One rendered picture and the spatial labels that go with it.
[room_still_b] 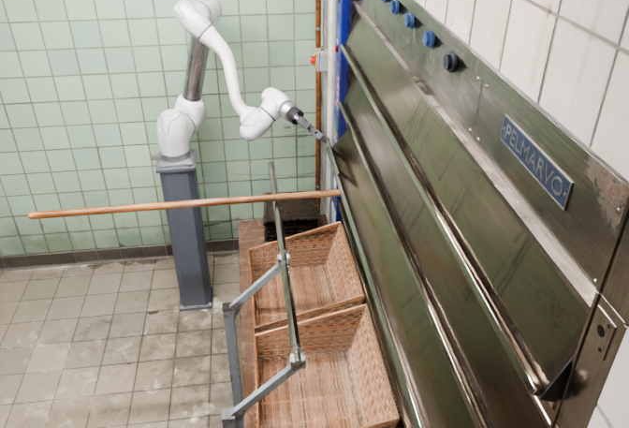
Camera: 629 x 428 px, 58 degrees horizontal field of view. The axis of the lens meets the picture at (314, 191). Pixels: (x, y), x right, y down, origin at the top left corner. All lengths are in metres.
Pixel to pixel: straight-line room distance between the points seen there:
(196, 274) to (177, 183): 0.64
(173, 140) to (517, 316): 2.25
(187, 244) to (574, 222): 2.66
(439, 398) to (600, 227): 0.77
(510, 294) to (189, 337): 2.61
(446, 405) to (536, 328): 0.52
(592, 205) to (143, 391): 2.74
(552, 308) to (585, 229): 0.16
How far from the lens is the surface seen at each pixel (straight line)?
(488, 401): 1.28
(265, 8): 3.34
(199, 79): 3.08
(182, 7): 2.81
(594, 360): 0.92
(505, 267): 1.12
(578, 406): 0.99
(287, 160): 3.70
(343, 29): 2.54
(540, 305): 1.04
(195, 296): 3.59
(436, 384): 1.54
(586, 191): 0.90
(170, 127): 2.99
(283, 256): 2.08
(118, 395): 3.31
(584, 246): 0.92
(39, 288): 4.12
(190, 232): 3.29
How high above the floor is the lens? 2.46
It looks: 32 degrees down
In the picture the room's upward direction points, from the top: straight up
